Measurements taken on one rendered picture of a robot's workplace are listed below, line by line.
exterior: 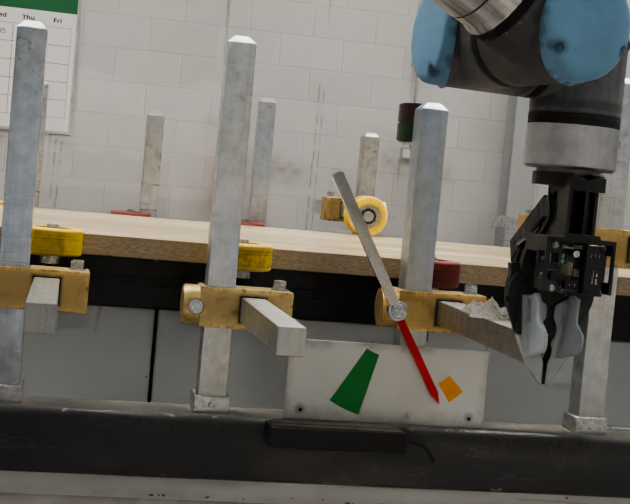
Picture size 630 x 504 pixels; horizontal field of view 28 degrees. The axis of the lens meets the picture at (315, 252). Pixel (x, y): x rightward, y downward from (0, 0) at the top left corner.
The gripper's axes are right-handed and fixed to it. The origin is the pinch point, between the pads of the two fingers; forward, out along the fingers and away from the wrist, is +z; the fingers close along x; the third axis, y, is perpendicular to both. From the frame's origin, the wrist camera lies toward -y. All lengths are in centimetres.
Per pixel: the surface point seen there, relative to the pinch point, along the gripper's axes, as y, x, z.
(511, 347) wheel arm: -4.9, -1.5, -1.5
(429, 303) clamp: -32.6, -2.6, -3.1
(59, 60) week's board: -746, -63, -85
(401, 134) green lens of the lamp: -38.6, -6.8, -24.2
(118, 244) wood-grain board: -50, -41, -6
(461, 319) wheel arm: -22.5, -1.5, -2.3
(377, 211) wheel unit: -122, 12, -13
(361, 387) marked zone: -32.6, -10.4, 8.2
